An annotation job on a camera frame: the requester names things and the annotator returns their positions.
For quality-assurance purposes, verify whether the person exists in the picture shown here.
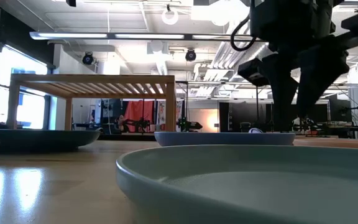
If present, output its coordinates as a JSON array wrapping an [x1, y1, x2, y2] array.
[[116, 114, 127, 133]]

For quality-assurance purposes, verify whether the blue plate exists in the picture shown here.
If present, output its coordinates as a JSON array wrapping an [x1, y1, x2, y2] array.
[[154, 131, 296, 147]]

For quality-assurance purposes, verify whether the orange glowing board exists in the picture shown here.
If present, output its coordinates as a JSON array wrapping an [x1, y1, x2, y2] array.
[[188, 108, 219, 133]]

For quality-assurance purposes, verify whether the wooden slatted shelf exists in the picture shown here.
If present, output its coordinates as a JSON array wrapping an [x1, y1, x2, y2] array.
[[6, 73, 177, 133]]

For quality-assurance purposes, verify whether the red cloth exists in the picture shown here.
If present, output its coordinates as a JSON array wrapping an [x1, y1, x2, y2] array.
[[123, 100, 155, 133]]

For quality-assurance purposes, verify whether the dark green plate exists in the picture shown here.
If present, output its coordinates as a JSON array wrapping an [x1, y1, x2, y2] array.
[[0, 128, 101, 154]]

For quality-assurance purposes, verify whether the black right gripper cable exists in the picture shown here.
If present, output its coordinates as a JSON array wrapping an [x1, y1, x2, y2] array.
[[229, 14, 257, 52]]

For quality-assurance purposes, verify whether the long ceiling light bar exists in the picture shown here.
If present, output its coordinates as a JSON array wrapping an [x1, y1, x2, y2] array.
[[29, 30, 262, 42]]

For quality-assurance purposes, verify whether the sage green plate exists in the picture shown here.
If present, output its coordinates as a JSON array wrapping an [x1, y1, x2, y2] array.
[[116, 144, 358, 224]]

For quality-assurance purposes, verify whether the white ring ceiling fixture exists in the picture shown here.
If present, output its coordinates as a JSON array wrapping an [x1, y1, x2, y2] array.
[[161, 8, 180, 26]]

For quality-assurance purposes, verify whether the pale peach plate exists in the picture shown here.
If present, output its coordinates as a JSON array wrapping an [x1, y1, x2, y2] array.
[[293, 138, 358, 150]]

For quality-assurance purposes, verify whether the cluttered workbench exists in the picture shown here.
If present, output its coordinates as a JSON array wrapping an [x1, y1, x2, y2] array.
[[292, 119, 358, 138]]

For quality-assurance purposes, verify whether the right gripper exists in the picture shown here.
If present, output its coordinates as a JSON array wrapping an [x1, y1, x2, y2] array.
[[237, 0, 358, 132]]

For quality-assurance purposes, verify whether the black panel wall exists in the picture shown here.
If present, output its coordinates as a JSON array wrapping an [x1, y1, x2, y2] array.
[[218, 101, 275, 133]]

